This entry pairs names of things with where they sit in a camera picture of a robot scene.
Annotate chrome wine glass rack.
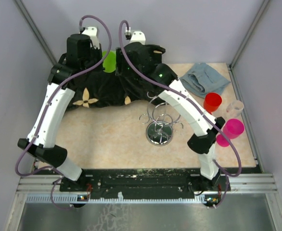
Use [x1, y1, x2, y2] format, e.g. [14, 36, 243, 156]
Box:
[139, 93, 184, 147]

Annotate grey slotted cable duct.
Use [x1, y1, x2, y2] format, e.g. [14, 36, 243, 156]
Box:
[25, 192, 218, 205]

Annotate clear wine glass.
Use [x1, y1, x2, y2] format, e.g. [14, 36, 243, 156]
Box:
[226, 100, 244, 119]

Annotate folded light blue jeans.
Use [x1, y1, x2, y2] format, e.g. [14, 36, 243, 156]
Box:
[179, 63, 230, 98]

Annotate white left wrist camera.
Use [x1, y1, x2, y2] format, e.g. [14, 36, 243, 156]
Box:
[79, 26, 100, 49]

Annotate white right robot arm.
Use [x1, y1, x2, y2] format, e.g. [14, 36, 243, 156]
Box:
[116, 42, 225, 186]

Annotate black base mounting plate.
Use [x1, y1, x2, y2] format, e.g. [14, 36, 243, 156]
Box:
[32, 168, 231, 200]

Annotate aluminium corner frame rail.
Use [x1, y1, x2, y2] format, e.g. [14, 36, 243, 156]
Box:
[227, 0, 271, 70]

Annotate pink wine glass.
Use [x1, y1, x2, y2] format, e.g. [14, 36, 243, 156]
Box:
[216, 118, 244, 147]

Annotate red wine glass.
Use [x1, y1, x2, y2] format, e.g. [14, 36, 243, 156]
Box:
[203, 92, 222, 114]

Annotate left aluminium corner rail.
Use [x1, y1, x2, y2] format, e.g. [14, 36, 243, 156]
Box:
[13, 0, 57, 64]

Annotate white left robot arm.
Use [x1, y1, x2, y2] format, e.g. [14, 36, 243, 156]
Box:
[17, 33, 102, 181]

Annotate black floral pattern blanket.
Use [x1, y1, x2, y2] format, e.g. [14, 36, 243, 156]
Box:
[66, 42, 177, 111]

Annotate green wine glass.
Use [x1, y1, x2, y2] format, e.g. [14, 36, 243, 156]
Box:
[103, 51, 116, 73]

